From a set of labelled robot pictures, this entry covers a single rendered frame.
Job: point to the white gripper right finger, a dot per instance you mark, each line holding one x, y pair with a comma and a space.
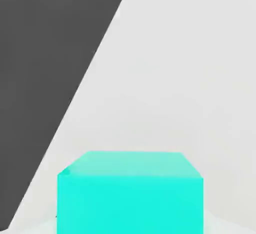
210, 227

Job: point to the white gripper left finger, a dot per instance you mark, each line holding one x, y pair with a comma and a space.
51, 228

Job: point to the small cyan cube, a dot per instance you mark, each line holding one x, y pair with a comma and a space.
130, 202

